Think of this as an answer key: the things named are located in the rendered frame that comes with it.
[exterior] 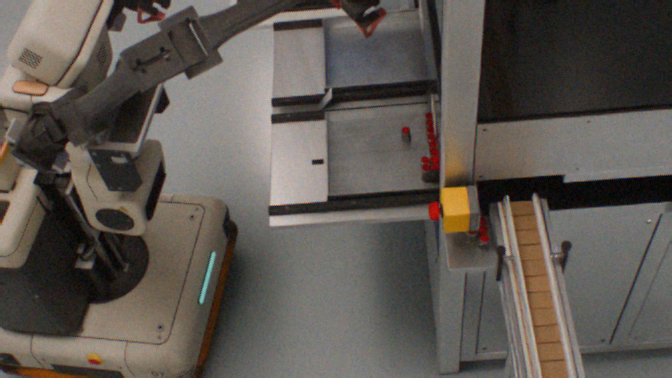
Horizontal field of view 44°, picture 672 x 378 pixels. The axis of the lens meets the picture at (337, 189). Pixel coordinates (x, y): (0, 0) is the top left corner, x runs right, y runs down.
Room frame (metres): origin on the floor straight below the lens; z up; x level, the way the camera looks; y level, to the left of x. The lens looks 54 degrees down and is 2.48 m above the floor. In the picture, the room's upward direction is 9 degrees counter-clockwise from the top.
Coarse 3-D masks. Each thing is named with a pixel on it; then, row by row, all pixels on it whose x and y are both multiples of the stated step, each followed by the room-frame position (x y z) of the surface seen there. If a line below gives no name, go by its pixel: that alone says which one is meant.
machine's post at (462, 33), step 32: (448, 0) 1.05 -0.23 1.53; (480, 0) 1.04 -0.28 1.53; (448, 32) 1.05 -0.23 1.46; (480, 32) 1.04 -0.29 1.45; (448, 64) 1.05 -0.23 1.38; (480, 64) 1.05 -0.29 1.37; (448, 96) 1.05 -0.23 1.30; (448, 128) 1.05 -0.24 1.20; (448, 160) 1.05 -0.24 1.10; (448, 288) 1.05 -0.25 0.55; (448, 320) 1.05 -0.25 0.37; (448, 352) 1.05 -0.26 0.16
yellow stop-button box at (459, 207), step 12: (444, 192) 1.02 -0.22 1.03; (456, 192) 1.01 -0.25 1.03; (468, 192) 1.01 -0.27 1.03; (444, 204) 0.99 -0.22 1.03; (456, 204) 0.98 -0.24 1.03; (468, 204) 0.98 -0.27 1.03; (444, 216) 0.96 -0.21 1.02; (456, 216) 0.96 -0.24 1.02; (468, 216) 0.96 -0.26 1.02; (444, 228) 0.96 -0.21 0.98; (456, 228) 0.96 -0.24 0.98; (468, 228) 0.96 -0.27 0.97
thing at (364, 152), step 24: (336, 120) 1.39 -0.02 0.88; (360, 120) 1.38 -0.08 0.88; (384, 120) 1.37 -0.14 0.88; (408, 120) 1.36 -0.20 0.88; (336, 144) 1.31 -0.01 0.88; (360, 144) 1.30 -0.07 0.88; (384, 144) 1.29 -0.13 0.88; (336, 168) 1.24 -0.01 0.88; (360, 168) 1.23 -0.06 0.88; (384, 168) 1.22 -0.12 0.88; (408, 168) 1.21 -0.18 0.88; (336, 192) 1.17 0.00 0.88; (360, 192) 1.14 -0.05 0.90; (384, 192) 1.13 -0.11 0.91; (408, 192) 1.12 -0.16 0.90; (432, 192) 1.12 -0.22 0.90
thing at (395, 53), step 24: (336, 24) 1.73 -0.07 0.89; (384, 24) 1.71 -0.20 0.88; (408, 24) 1.70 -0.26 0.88; (336, 48) 1.65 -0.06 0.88; (360, 48) 1.63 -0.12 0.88; (384, 48) 1.62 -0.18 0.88; (408, 48) 1.61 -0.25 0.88; (336, 72) 1.56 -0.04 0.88; (360, 72) 1.54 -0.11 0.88; (384, 72) 1.53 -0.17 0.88; (408, 72) 1.52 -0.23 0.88
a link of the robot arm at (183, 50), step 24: (144, 48) 1.05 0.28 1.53; (168, 48) 1.05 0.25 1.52; (192, 48) 1.06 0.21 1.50; (120, 72) 1.06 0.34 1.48; (144, 72) 1.02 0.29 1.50; (168, 72) 1.02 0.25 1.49; (72, 96) 1.18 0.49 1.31; (96, 96) 1.10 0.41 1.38; (120, 96) 1.06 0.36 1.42; (96, 120) 1.13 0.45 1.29
